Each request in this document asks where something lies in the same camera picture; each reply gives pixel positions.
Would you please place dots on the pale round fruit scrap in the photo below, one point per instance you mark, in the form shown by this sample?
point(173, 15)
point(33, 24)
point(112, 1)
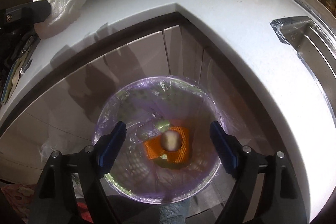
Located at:
point(171, 141)

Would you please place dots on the orange foam fruit net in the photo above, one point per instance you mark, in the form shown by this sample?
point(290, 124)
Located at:
point(178, 157)

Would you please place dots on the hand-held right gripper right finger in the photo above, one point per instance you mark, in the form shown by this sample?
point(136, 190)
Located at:
point(223, 148)

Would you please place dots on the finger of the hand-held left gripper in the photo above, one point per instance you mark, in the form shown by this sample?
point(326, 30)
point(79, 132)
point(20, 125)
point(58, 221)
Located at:
point(26, 14)

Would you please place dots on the beige cabinet door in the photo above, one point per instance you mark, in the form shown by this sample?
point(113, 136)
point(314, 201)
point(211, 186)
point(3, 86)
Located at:
point(225, 87)
point(183, 53)
point(92, 74)

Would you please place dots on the folded dish cloth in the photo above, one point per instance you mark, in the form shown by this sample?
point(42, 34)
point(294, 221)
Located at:
point(10, 82)

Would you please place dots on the red patterned cloth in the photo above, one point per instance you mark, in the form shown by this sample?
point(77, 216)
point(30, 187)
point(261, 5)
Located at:
point(15, 193)

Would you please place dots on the bin with purple liner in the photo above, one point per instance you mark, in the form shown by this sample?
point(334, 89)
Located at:
point(126, 108)

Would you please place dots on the steel sink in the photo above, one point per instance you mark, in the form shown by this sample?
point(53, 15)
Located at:
point(307, 40)

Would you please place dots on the green vegetable scrap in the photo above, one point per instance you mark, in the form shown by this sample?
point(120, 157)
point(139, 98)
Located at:
point(162, 123)

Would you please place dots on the white plastic bag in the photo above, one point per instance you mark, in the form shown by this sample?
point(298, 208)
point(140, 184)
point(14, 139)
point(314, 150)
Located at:
point(60, 7)

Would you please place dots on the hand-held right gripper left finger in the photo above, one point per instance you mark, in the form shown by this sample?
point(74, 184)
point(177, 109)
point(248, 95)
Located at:
point(113, 146)

